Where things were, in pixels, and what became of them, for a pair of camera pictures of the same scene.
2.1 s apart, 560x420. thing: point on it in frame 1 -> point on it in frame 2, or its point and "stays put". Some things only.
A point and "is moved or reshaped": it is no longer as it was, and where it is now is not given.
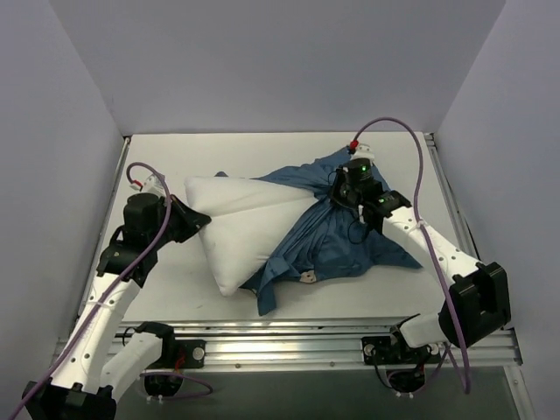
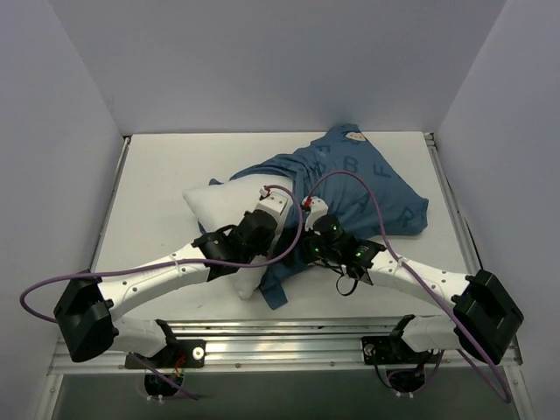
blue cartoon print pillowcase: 320,241 is moved or reshaped
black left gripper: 185,220 -> 275,236
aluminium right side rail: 451,199 stays put
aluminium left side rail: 102,224 stays put
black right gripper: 344,191 -> 309,239
